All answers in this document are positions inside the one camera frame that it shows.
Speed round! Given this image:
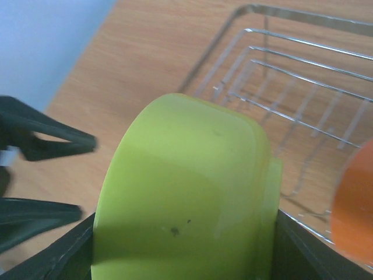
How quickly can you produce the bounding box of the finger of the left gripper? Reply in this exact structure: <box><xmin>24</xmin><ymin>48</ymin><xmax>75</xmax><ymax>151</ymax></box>
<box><xmin>1</xmin><ymin>96</ymin><xmax>97</xmax><ymax>161</ymax></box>
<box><xmin>1</xmin><ymin>198</ymin><xmax>83</xmax><ymax>253</ymax></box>

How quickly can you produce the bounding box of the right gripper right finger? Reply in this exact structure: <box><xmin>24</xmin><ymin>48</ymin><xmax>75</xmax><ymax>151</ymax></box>
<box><xmin>270</xmin><ymin>210</ymin><xmax>372</xmax><ymax>280</ymax></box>

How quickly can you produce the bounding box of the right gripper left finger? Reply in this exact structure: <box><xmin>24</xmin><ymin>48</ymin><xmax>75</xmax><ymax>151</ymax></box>
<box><xmin>1</xmin><ymin>214</ymin><xmax>94</xmax><ymax>280</ymax></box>

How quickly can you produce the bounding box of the orange bowl white inside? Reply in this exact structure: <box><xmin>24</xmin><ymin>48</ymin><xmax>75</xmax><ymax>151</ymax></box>
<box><xmin>330</xmin><ymin>140</ymin><xmax>372</xmax><ymax>266</ymax></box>

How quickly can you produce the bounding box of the lime green bowl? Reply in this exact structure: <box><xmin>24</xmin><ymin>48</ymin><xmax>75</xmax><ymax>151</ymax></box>
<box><xmin>91</xmin><ymin>93</ymin><xmax>283</xmax><ymax>279</ymax></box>

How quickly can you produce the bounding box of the metal wire dish rack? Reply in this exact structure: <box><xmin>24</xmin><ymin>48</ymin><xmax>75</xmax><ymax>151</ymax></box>
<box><xmin>177</xmin><ymin>3</ymin><xmax>373</xmax><ymax>275</ymax></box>

